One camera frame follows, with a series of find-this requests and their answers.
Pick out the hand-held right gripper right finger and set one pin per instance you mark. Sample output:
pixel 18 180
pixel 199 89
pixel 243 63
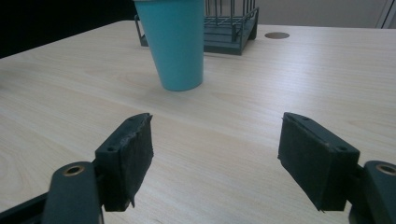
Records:
pixel 314 158

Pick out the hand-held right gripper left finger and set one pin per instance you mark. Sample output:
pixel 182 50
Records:
pixel 124 161

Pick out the teal plastic cup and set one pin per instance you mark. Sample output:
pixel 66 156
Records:
pixel 176 43

